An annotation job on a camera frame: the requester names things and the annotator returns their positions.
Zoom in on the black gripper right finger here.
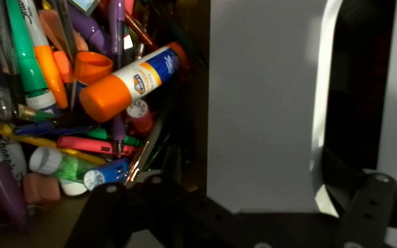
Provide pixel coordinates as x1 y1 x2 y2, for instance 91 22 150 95
321 150 397 248

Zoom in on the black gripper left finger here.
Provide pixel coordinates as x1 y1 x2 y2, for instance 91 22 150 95
64 175 237 248

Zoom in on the white drawer holding stationery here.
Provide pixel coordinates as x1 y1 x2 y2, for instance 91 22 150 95
0 0 209 248

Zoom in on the blue marker with white cap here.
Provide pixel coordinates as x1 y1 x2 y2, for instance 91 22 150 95
82 157 131 191

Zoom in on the pink eraser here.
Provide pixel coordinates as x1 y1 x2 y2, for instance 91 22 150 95
22 172 63 205

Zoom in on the green marker with white cap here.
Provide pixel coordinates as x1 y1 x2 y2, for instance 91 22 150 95
27 144 96 183

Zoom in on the pink highlighter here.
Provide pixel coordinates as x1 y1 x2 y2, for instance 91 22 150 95
56 135 138 158

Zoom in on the small dark green marker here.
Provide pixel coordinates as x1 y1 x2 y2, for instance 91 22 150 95
87 126 143 149

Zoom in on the purple Sharpie marker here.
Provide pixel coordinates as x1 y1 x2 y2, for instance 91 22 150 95
0 136 30 231

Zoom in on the yellow pencil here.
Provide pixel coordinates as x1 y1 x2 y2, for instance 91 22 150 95
0 118 107 166

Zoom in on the small red glue stick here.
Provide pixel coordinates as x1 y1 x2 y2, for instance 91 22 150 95
125 99 155 135

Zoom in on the glue stick with orange cap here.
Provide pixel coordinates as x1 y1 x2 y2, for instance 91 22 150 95
78 41 189 124

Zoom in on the orange plastic cap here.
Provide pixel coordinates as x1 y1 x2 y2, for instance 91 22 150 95
73 51 114 87

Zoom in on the orange highlighter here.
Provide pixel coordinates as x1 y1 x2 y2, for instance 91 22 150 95
20 0 70 110

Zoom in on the thin purple pen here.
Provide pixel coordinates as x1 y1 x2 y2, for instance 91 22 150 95
107 0 128 155

